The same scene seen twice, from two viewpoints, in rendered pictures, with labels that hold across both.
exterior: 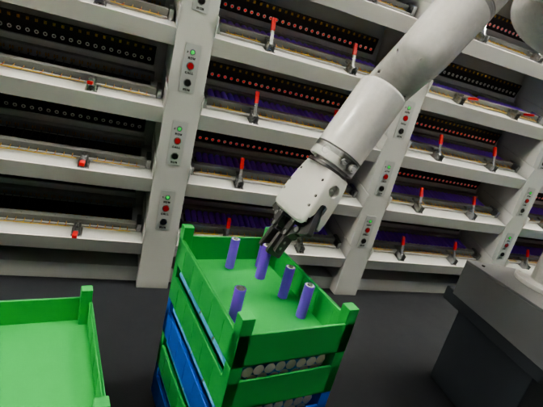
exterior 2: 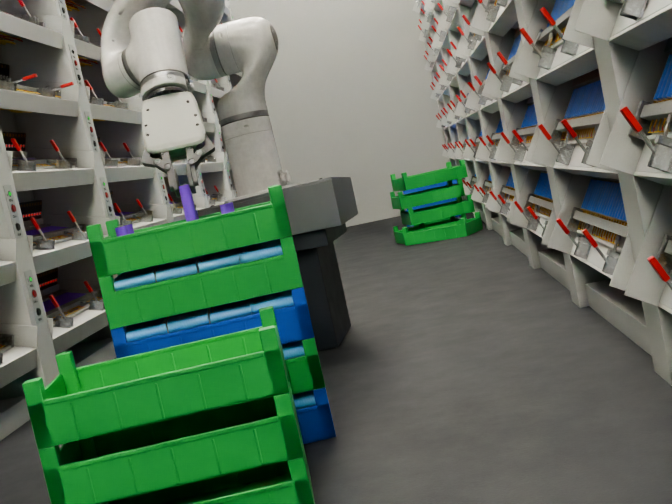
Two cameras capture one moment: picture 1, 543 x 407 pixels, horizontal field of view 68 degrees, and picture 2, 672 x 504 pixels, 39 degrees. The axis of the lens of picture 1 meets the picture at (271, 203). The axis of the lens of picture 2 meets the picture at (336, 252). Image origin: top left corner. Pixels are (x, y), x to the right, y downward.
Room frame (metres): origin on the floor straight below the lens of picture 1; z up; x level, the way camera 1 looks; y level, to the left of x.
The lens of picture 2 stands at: (-0.28, 1.25, 0.41)
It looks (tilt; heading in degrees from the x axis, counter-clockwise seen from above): 5 degrees down; 298
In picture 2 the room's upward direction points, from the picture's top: 12 degrees counter-clockwise
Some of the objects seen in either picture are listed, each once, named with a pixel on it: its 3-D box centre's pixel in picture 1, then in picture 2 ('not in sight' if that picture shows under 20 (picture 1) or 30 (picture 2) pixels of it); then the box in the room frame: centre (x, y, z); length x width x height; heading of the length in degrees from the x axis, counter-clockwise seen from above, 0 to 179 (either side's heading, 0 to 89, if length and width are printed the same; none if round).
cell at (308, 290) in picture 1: (305, 300); not in sight; (0.62, -0.10, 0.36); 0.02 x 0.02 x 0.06
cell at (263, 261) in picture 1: (263, 261); (188, 203); (0.63, -0.01, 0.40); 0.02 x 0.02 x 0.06
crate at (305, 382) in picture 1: (246, 320); (205, 276); (0.63, -0.01, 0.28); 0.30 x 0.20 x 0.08; 31
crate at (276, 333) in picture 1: (256, 282); (194, 228); (0.63, -0.01, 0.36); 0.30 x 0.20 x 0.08; 31
